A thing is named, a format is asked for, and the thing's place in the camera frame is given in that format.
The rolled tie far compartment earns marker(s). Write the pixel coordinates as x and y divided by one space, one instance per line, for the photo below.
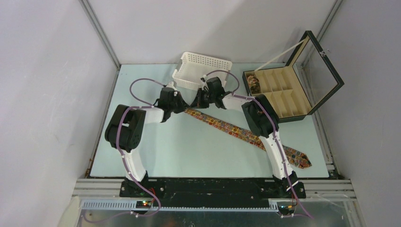
254 84

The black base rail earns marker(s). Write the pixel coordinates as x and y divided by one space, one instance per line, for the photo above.
226 193

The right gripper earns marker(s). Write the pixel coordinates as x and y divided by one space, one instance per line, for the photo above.
198 102

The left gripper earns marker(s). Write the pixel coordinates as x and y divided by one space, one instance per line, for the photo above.
183 105

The colourful patterned tie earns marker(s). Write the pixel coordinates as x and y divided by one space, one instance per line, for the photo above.
295 157

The white perforated plastic basket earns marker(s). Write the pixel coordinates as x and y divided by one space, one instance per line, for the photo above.
193 67

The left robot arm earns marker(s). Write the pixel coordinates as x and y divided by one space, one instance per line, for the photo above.
124 131

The black compartment tie box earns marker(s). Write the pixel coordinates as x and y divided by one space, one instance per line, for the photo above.
302 85

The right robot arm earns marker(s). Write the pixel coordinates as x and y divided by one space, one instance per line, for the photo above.
261 118

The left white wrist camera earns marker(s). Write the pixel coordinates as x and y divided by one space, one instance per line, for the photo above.
171 85

